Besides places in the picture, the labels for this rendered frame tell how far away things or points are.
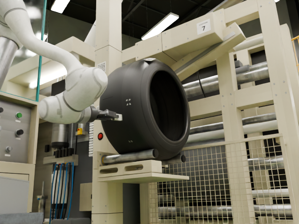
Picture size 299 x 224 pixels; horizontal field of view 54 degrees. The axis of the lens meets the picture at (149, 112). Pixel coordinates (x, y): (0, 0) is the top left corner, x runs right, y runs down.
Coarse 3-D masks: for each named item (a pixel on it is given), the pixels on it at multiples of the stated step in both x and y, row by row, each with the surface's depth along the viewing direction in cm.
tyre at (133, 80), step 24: (120, 72) 156; (144, 72) 150; (168, 72) 169; (120, 96) 146; (144, 96) 144; (168, 96) 193; (144, 120) 142; (168, 120) 194; (120, 144) 152; (144, 144) 146; (168, 144) 154
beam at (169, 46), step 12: (192, 24) 188; (216, 24) 182; (156, 36) 204; (168, 36) 198; (180, 36) 192; (192, 36) 186; (204, 36) 182; (216, 36) 182; (144, 48) 208; (156, 48) 201; (168, 48) 195; (180, 48) 195; (192, 48) 195; (168, 60) 211
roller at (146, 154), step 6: (144, 150) 148; (150, 150) 145; (156, 150) 145; (108, 156) 160; (114, 156) 157; (120, 156) 154; (126, 156) 152; (132, 156) 150; (138, 156) 148; (144, 156) 146; (150, 156) 144; (156, 156) 144; (108, 162) 159; (114, 162) 157; (120, 162) 156
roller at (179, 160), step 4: (176, 156) 168; (180, 156) 166; (184, 156) 167; (160, 160) 173; (164, 160) 171; (168, 160) 169; (172, 160) 168; (176, 160) 167; (180, 160) 165; (184, 160) 166; (164, 164) 172
